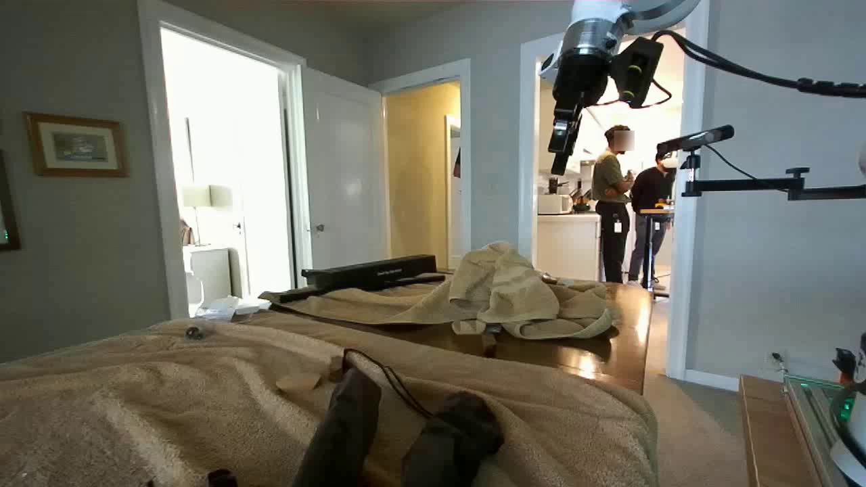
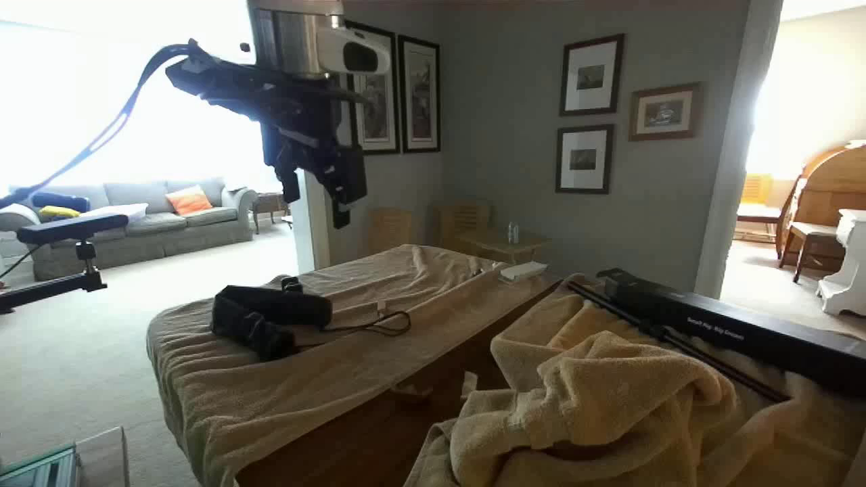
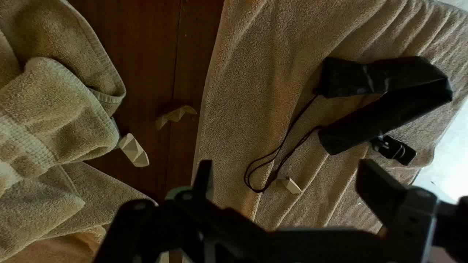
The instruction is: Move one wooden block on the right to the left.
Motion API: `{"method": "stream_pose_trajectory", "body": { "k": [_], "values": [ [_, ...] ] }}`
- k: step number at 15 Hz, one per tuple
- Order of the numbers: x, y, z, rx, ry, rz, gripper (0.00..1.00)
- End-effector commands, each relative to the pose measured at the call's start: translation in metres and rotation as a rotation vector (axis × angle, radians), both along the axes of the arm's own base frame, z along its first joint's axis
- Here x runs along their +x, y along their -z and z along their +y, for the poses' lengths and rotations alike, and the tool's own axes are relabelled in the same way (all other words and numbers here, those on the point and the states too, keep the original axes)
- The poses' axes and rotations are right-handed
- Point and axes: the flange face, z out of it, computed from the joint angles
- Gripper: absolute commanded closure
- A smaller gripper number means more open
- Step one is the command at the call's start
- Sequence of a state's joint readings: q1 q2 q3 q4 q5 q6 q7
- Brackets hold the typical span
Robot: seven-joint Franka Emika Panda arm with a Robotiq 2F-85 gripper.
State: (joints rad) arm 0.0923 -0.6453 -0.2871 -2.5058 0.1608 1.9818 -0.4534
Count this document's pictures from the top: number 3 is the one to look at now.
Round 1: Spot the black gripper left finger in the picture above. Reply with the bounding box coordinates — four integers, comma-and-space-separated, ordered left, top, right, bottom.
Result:
94, 160, 274, 263

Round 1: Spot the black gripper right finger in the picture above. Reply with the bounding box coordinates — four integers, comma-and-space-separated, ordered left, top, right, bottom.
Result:
356, 159, 468, 263

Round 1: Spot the small pale wooden block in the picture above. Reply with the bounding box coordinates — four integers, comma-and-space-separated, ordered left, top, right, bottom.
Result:
282, 176, 301, 194

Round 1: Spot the flat beige towel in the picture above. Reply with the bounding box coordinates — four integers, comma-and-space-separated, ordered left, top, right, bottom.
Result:
196, 0, 468, 232

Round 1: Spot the crumpled beige towel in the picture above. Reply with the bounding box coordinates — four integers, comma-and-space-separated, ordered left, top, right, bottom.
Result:
0, 0, 143, 263

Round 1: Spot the black cord clip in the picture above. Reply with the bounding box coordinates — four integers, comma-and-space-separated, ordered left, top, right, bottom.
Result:
370, 135, 415, 164

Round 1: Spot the black drawstring cord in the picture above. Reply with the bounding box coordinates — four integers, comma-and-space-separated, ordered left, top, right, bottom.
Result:
243, 91, 328, 194

